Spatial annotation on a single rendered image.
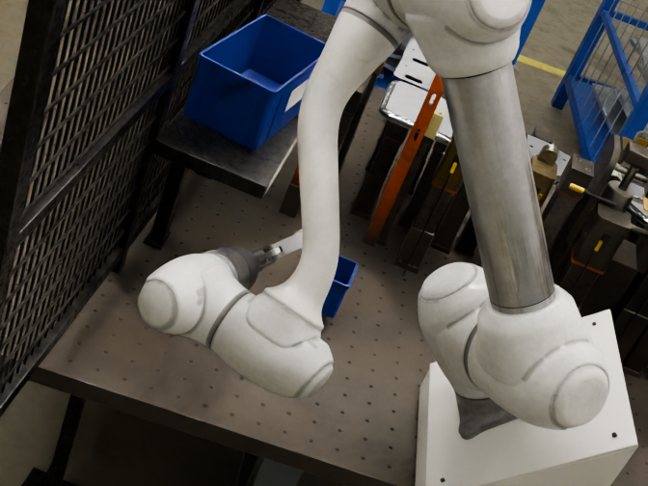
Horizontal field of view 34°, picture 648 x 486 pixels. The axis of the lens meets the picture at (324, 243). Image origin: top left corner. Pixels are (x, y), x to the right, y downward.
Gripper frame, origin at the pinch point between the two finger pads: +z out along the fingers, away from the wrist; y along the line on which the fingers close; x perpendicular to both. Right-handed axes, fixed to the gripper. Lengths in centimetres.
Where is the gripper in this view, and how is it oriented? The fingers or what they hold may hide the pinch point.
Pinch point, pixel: (281, 248)
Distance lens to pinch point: 184.3
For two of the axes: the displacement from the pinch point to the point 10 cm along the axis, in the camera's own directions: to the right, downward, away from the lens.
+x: 4.2, 9.1, 0.2
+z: 3.9, -1.9, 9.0
